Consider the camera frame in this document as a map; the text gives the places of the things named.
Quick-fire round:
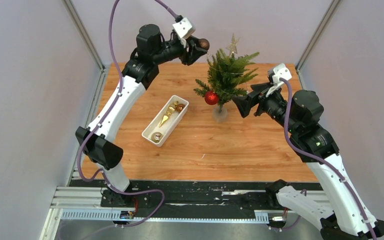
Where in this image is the silver star ornament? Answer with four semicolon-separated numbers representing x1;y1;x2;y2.
225;33;241;56

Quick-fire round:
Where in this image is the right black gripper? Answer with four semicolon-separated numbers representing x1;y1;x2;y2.
231;81;298;134

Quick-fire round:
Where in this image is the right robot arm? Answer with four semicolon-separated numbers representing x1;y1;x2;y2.
232;83;384;240

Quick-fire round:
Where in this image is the white slotted cable duct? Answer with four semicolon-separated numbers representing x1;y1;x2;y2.
60;209;270;224

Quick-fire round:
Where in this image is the aluminium frame post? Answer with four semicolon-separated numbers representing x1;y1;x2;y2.
295;0;342;73
62;0;106;71

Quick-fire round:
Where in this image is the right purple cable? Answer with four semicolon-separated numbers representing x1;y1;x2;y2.
279;78;378;240

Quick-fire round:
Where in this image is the gold ball ornament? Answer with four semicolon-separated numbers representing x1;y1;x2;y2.
150;131;164;144

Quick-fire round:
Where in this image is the purple cable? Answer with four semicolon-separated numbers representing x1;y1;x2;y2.
279;78;378;240
76;0;181;229

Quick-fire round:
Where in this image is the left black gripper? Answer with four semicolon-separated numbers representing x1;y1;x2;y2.
152;35;208;67

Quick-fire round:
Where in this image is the small green christmas tree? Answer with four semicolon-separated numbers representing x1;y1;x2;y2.
193;48;260;123

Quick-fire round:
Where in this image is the right aluminium frame post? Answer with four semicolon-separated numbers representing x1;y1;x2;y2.
295;0;342;73

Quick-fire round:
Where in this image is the gold finial ornament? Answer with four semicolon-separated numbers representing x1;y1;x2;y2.
158;101;179;128

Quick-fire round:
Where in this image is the dark brown ball ornament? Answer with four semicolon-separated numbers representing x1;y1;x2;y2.
198;38;210;51

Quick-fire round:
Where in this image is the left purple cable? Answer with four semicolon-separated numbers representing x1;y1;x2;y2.
76;0;181;229

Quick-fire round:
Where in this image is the left aluminium frame post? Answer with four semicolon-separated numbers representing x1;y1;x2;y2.
62;0;106;71

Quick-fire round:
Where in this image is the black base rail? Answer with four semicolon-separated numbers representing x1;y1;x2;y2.
100;180;285;220

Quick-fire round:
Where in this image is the bronze ball ornament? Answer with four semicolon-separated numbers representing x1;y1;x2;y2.
175;103;185;113

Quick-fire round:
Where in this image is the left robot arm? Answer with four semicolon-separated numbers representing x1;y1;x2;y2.
75;24;210;207

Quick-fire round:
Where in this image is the red glitter ball ornament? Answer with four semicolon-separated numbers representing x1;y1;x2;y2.
204;90;220;106

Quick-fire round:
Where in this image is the white ornament tray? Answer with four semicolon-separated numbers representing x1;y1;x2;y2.
141;95;189;147

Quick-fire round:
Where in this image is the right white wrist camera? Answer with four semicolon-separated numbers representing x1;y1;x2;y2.
265;63;292;97

